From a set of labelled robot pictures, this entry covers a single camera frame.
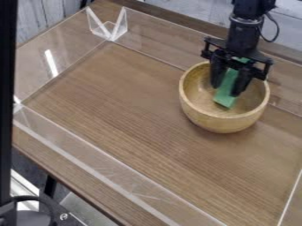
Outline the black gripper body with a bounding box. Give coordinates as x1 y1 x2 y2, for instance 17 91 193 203
201 36 274 80

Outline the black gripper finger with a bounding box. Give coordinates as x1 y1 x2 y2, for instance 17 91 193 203
231 67 253 97
210 56 227 88

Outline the green rectangular block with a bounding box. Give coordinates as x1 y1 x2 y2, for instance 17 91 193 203
214 66 241 109

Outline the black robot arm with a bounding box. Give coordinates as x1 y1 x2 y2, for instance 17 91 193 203
201 0 279 97

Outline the wooden bowl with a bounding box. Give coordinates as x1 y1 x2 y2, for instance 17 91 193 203
178 61 270 133

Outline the black table leg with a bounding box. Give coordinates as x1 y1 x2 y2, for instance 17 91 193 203
44 176 58 198

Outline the clear acrylic corner bracket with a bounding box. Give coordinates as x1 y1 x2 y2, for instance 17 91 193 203
86 7 128 41

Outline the clear acrylic tray wall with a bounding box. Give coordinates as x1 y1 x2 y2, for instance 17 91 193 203
13 103 227 226

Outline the black cable loop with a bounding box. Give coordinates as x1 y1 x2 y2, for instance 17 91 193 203
7 194 59 226

